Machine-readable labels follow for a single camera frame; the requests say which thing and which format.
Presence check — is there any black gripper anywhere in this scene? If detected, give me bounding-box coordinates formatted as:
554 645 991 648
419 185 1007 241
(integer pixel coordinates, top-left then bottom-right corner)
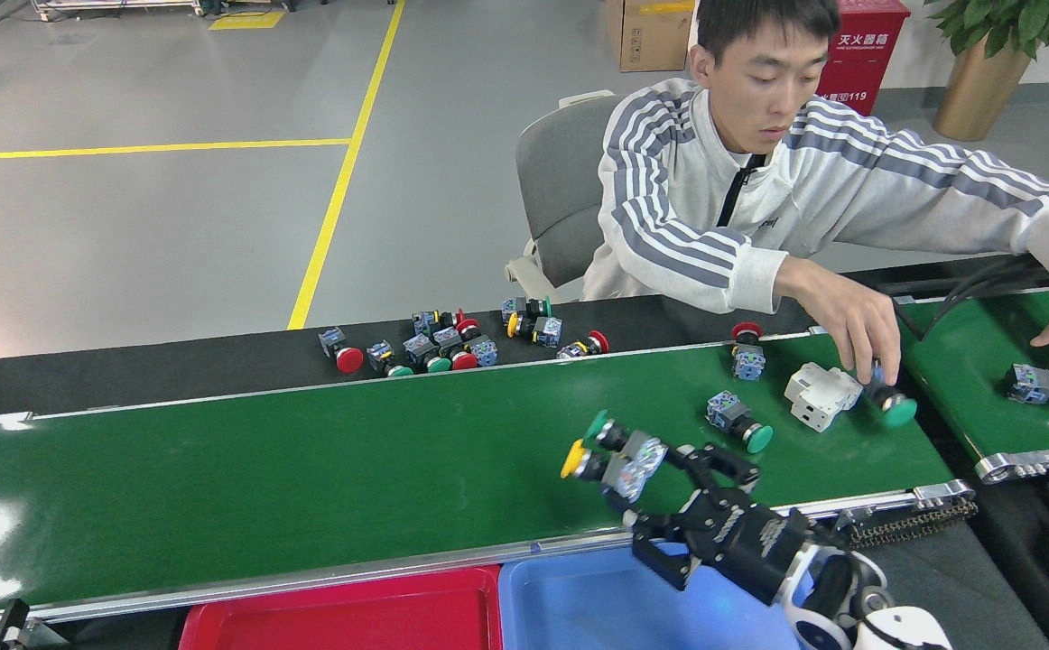
624 444 816 606

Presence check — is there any white circuit breaker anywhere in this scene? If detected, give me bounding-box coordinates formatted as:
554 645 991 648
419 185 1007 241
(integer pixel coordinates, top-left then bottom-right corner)
784 361 865 434

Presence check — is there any large red mushroom button switch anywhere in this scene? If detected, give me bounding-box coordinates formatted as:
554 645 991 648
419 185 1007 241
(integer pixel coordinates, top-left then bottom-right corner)
318 326 367 376

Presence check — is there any blue plastic tray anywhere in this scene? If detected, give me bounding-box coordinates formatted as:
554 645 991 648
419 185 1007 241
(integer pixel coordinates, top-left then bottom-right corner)
497 540 814 650

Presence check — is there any green conveyor belt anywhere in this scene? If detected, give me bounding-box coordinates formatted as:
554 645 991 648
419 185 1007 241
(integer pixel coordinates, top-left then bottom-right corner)
890 287 1049 486
0 322 979 637

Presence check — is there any red plastic tray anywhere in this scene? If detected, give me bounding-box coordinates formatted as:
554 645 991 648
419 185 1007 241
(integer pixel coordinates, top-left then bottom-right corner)
179 565 503 650

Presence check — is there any person's right hand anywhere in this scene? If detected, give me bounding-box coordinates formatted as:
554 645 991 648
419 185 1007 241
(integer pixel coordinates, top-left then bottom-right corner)
775 257 905 387

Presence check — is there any person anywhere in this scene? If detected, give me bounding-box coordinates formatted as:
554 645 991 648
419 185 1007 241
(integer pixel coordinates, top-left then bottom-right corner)
579 0 1049 317

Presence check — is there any grey office chair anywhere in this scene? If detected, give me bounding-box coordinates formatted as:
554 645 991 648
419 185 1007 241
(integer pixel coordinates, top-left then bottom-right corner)
505 90 620 303

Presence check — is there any cardboard box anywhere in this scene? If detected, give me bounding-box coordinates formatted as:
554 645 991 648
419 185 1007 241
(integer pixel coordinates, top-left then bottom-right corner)
605 0 697 73

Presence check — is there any red fire extinguisher cabinet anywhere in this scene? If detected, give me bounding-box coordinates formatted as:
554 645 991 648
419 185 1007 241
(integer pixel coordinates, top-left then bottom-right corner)
815 0 912 116

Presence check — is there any potted plant in gold pot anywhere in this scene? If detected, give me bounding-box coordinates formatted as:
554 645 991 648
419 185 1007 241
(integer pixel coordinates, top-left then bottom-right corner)
924 0 1049 143

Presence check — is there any conveyor drive chain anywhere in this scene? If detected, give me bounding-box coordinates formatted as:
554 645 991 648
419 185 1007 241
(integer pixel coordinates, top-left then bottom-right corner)
836 497 979 550

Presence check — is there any black cable bundle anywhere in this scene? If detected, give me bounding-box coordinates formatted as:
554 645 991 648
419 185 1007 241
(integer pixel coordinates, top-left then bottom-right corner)
890 253 1049 342

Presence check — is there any metal frame cart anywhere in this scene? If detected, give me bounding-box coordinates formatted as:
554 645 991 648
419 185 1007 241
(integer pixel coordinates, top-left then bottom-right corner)
31 0 209 19

